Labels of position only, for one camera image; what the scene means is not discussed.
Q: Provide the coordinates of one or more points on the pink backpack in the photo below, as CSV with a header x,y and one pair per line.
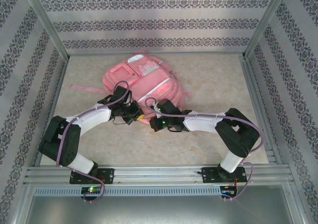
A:
x,y
154,85

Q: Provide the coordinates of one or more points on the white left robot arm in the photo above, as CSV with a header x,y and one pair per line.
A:
x,y
92,117

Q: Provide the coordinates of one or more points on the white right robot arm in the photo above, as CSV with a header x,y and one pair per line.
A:
x,y
203,123

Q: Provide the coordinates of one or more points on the left controller board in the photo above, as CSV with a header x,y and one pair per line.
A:
x,y
92,190

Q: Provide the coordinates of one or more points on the controller board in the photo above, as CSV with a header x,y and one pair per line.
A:
x,y
92,190
228,190

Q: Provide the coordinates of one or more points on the grey metal panel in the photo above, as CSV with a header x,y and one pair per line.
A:
x,y
159,209

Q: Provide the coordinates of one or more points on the right controller board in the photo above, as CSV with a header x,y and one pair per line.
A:
x,y
228,190

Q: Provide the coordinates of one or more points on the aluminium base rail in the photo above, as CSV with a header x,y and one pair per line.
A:
x,y
159,174

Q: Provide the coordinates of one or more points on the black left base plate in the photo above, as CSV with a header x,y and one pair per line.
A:
x,y
106,175

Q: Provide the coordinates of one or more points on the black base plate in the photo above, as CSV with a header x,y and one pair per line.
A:
x,y
106,175
210,175

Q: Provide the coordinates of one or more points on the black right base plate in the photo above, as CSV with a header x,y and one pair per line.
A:
x,y
210,175

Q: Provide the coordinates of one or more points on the aluminium side rail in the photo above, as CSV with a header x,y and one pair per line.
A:
x,y
257,97

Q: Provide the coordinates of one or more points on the aluminium frame post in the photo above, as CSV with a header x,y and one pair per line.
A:
x,y
46,20
267,20

